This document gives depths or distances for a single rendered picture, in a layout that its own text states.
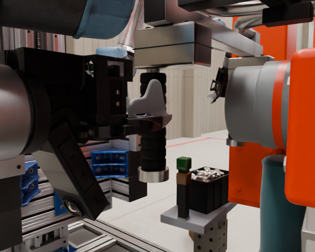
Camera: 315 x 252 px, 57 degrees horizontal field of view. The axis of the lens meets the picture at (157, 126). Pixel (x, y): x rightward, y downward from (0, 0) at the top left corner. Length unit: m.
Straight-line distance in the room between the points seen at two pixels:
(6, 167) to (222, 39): 0.53
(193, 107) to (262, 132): 5.55
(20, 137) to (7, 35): 0.87
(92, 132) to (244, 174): 0.73
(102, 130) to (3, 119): 0.10
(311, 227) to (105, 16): 0.22
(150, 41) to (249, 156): 0.63
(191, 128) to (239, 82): 5.58
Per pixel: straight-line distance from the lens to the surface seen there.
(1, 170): 0.73
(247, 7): 0.49
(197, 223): 1.01
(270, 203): 0.63
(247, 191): 0.97
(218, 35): 0.49
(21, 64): 0.25
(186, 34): 0.35
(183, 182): 0.98
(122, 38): 1.24
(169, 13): 0.36
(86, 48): 4.16
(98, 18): 0.24
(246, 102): 0.45
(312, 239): 0.25
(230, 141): 0.70
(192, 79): 6.00
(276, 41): 0.92
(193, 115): 6.00
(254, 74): 0.47
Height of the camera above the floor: 0.86
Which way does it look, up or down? 6 degrees down
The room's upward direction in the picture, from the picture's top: straight up
